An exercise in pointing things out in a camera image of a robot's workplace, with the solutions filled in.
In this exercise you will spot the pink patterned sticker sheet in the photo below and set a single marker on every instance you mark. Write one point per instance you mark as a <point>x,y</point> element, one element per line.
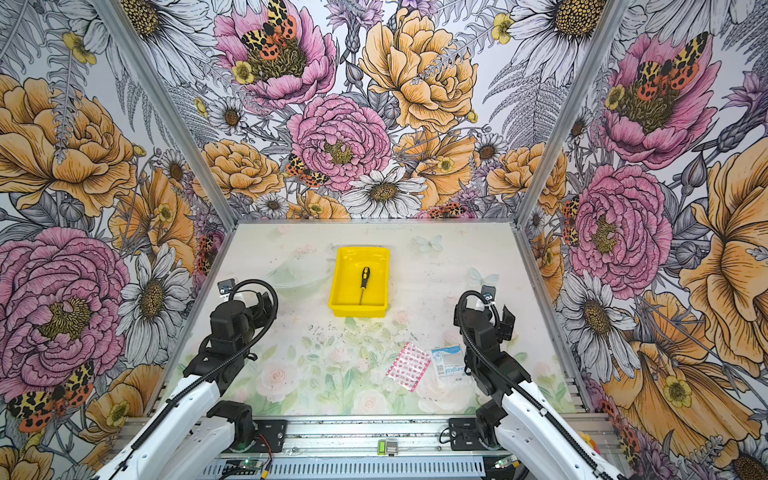
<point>409,367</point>

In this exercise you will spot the yellow plastic bin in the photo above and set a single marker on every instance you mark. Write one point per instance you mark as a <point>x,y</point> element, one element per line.
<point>345,289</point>

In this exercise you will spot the small green display module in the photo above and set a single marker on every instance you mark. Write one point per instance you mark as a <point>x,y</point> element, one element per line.
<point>387,447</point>

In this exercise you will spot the right green circuit board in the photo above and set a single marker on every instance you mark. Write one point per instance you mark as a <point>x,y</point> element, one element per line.
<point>510,461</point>

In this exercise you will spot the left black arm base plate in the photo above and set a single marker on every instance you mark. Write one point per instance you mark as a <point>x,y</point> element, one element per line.
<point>265,436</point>

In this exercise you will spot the left green circuit board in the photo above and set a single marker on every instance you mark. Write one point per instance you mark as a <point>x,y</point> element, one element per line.
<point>243,467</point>

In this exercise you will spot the clear blue labelled packet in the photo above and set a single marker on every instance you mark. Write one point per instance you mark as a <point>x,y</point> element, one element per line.
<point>449,362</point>

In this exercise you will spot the black yellow handled screwdriver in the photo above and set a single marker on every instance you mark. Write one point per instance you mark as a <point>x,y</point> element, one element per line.
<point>365,277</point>

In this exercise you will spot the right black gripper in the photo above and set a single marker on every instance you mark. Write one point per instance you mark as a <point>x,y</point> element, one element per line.
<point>505,327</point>

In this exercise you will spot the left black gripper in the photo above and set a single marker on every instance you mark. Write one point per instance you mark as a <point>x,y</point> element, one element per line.
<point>257,311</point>

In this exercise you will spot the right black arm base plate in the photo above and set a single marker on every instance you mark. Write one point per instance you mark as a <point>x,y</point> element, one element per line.
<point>464,435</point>

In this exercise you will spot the green circuit board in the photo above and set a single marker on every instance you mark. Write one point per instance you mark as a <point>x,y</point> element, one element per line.
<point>243,467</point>
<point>510,461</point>

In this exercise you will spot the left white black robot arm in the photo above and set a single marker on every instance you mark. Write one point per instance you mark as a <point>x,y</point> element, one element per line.
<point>196,424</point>

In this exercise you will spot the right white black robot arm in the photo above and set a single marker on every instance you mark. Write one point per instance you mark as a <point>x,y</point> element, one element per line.
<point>518,418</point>

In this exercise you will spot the aluminium front rail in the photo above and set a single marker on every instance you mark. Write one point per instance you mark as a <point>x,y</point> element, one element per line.
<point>345,447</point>

